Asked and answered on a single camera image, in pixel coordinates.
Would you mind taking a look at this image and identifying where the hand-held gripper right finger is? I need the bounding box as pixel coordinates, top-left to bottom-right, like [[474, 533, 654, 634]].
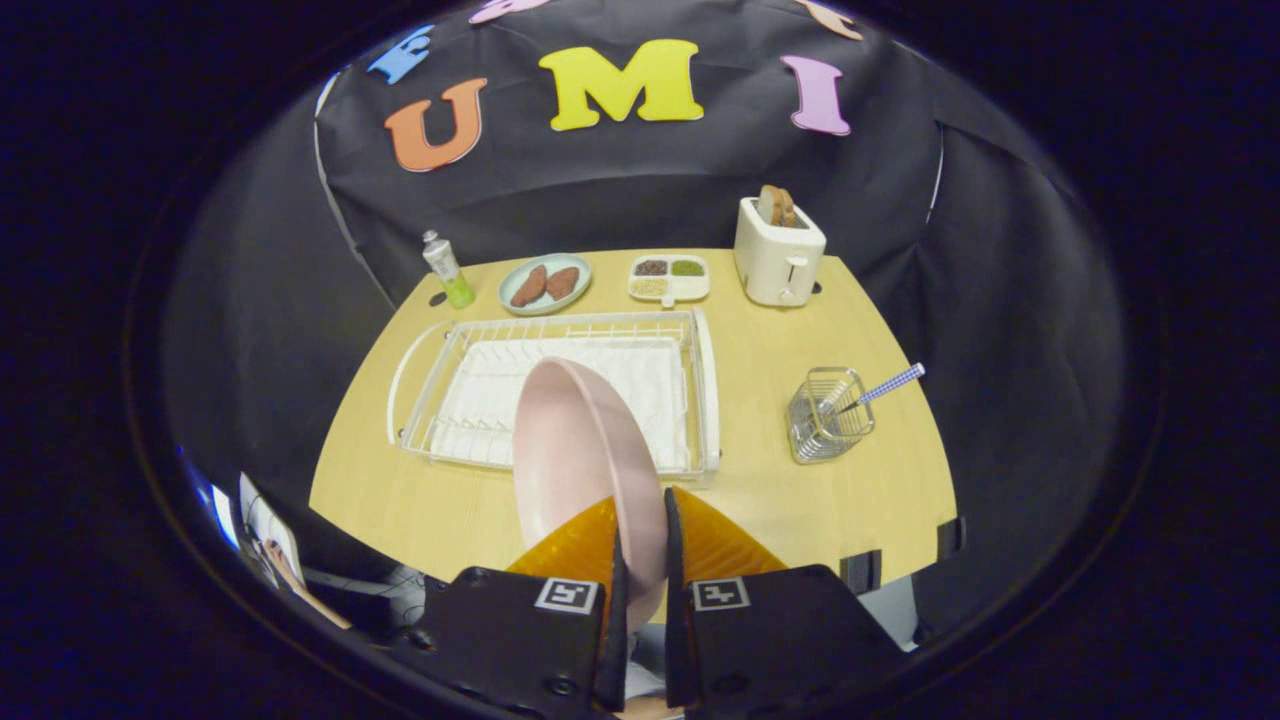
[[664, 486, 906, 719]]

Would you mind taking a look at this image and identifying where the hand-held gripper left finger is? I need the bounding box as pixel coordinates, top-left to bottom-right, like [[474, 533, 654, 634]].
[[390, 497, 631, 716]]

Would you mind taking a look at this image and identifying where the pink plate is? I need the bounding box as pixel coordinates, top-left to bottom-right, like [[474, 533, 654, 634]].
[[512, 357, 669, 633]]

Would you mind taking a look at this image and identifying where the metal wire basket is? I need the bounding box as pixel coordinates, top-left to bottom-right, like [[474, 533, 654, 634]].
[[787, 367, 876, 465]]

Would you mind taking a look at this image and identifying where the white wire dish rack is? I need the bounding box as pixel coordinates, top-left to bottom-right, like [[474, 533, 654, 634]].
[[387, 307, 721, 483]]

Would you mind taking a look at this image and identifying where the blue checked handle spoon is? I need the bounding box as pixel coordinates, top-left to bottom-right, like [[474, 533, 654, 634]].
[[820, 363, 926, 416]]

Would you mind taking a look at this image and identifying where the light blue plate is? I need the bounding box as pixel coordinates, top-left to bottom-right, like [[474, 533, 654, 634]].
[[498, 253, 593, 317]]

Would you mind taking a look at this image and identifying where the white drip tray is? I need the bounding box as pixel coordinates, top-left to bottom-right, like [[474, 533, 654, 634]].
[[430, 338, 693, 473]]

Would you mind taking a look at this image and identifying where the white divided seed tray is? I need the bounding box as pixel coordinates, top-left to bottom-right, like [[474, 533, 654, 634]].
[[627, 254, 711, 308]]

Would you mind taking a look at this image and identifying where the white toaster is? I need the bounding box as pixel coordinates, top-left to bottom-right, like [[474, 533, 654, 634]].
[[733, 196, 828, 308]]

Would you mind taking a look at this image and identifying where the green liquid bottle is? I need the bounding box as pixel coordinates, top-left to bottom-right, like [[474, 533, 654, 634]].
[[421, 230, 477, 310]]

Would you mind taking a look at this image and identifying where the black backdrop cloth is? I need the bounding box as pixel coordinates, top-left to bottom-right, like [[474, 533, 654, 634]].
[[165, 0, 1126, 641]]

